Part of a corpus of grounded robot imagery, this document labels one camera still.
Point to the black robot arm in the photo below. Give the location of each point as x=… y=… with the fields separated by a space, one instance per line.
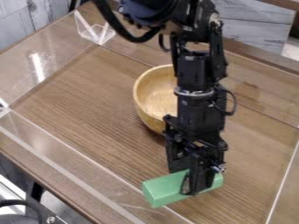
x=190 y=22

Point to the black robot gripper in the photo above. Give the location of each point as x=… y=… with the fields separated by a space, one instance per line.
x=192 y=132

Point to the black table leg frame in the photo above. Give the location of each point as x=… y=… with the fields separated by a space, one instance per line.
x=45 y=215

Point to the clear acrylic tray walls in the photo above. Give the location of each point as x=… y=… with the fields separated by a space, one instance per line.
x=70 y=132

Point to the clear acrylic corner bracket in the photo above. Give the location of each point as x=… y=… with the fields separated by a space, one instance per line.
x=98 y=34

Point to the green rectangular block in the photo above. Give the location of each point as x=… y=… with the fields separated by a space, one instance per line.
x=162 y=190

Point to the brown wooden bowl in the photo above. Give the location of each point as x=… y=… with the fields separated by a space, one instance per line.
x=153 y=97

